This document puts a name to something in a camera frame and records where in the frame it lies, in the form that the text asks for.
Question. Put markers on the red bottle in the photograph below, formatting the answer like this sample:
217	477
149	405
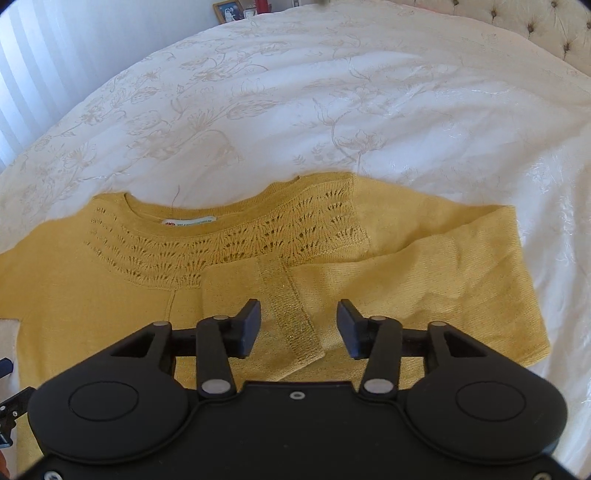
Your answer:
262	6

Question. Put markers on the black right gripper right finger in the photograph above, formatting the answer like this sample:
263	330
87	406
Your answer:
377	340

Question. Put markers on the white floral bedspread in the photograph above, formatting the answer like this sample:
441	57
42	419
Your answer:
434	103

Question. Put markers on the cream tufted headboard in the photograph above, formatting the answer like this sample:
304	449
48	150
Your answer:
561	27

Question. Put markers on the wooden picture frame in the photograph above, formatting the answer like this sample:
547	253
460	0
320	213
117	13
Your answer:
228	11

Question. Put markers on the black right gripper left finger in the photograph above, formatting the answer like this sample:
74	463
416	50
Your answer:
219	339

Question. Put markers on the yellow knit sweater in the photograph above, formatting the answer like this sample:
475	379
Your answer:
79	284

